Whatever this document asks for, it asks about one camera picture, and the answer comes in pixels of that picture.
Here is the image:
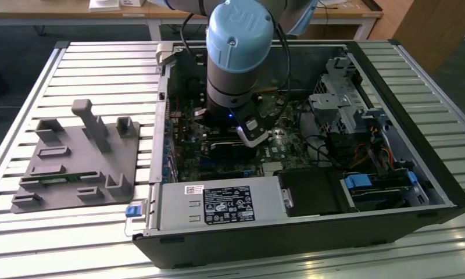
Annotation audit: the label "green RAM stick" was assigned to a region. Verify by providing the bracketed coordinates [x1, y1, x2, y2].
[39, 171, 100, 185]

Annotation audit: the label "blue disk carrier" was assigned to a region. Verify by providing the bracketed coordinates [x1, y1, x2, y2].
[341, 171, 411, 209]

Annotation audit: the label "grey plastic parts rack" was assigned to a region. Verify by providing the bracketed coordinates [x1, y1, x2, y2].
[9, 98, 143, 215]

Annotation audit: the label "white camera black bracket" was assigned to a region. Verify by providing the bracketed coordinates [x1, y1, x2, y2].
[235, 100, 275, 149]

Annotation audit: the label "plain white box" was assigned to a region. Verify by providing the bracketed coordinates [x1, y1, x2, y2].
[88, 0, 121, 12]

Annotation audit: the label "coloured wire bundle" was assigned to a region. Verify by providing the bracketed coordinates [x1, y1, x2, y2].
[348, 139, 399, 171]

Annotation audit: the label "black open PC case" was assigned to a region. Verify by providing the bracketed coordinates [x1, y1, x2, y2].
[131, 39, 465, 270]

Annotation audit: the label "green motherboard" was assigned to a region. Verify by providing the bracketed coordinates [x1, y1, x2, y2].
[165, 92, 315, 183]

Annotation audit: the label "grey metal drive cage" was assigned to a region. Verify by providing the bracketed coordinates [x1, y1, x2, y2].
[308, 56, 373, 134]

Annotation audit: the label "silver chipset heatsink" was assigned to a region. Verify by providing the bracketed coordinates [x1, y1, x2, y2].
[261, 162, 287, 177]

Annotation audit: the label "white paper sheet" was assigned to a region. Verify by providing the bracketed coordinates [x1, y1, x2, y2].
[317, 0, 369, 9]

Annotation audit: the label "black internal cable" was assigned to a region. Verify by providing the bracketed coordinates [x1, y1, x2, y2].
[304, 132, 349, 170]

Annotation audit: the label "blue case latch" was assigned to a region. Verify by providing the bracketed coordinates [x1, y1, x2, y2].
[125, 203, 147, 219]

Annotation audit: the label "wooden cabinet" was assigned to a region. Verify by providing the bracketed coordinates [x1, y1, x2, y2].
[367, 0, 465, 76]

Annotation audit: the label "wooden desk white legs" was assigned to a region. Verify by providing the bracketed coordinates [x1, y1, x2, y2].
[0, 0, 385, 41]

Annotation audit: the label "silver power supply unit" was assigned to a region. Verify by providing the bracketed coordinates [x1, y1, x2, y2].
[155, 177, 292, 233]

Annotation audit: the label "black graphics card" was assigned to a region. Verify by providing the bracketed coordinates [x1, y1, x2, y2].
[211, 141, 259, 160]

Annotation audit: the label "pale blue teach pendant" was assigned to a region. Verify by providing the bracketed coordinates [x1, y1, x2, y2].
[284, 0, 320, 36]

